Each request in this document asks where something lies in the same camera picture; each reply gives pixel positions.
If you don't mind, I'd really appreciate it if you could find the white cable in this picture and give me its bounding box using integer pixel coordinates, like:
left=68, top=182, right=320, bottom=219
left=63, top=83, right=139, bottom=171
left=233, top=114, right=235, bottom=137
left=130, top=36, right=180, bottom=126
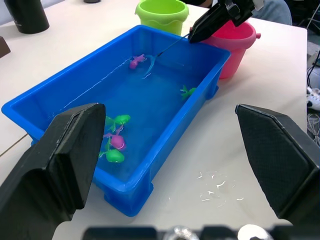
left=306, top=112, right=320, bottom=144

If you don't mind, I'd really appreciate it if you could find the white and black shoe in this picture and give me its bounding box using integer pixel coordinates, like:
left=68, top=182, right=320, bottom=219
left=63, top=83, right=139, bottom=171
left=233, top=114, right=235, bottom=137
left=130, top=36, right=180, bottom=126
left=306, top=87, right=320, bottom=109

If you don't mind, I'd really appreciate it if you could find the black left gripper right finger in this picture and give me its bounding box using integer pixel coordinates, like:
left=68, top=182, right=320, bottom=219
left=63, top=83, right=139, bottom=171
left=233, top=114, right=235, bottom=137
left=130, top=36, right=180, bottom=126
left=234, top=103, right=320, bottom=223

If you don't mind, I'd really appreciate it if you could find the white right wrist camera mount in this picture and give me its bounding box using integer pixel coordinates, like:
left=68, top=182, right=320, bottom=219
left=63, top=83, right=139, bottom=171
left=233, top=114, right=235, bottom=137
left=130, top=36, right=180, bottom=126
left=251, top=0, right=265, bottom=11

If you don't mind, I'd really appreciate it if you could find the black cylindrical cup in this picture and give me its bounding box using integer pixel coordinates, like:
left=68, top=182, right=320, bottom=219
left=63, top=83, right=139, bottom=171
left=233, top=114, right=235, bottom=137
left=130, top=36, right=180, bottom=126
left=3, top=0, right=50, bottom=34

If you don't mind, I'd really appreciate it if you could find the green plastic bucket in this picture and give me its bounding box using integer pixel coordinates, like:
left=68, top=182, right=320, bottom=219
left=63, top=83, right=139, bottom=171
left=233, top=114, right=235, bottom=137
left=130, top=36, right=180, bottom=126
left=135, top=0, right=190, bottom=37

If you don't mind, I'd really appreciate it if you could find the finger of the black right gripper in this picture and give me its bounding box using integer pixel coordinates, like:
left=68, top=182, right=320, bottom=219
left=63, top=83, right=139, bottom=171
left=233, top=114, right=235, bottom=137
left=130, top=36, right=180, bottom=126
left=189, top=2, right=232, bottom=38
left=188, top=12, right=238, bottom=45

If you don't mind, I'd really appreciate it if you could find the brown wooden block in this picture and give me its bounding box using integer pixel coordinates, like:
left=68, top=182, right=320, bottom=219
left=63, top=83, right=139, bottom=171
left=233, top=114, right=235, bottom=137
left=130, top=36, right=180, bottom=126
left=0, top=36, right=12, bottom=59

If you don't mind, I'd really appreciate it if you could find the person in blue jeans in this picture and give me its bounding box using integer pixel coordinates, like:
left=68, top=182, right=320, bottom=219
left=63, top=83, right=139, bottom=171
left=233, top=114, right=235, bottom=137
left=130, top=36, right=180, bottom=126
left=257, top=0, right=293, bottom=26

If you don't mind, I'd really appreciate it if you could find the small blue fishing net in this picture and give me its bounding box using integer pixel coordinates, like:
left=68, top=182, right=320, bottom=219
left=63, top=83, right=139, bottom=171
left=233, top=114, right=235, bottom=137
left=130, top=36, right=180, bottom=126
left=142, top=34, right=191, bottom=80

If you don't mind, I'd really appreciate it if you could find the blue plastic tub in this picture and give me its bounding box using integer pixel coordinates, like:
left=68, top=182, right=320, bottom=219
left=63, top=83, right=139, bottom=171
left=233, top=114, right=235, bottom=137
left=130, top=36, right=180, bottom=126
left=1, top=24, right=232, bottom=218

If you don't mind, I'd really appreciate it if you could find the black cable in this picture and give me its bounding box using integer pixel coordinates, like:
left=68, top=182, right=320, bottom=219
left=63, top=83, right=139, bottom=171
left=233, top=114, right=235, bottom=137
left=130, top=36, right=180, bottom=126
left=306, top=57, right=320, bottom=89

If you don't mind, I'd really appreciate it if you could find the pink plastic bucket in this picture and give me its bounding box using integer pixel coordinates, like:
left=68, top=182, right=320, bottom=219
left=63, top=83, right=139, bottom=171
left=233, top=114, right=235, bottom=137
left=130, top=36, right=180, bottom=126
left=199, top=21, right=262, bottom=80

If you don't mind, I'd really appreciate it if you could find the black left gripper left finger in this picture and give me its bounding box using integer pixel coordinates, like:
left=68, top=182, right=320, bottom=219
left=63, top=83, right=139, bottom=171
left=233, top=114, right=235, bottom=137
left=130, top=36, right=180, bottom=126
left=0, top=102, right=107, bottom=240

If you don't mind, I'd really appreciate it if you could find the pink toy fish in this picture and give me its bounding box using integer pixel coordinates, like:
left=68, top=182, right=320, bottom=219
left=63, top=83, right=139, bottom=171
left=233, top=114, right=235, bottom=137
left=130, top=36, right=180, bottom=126
left=103, top=126, right=126, bottom=151
left=129, top=53, right=146, bottom=71

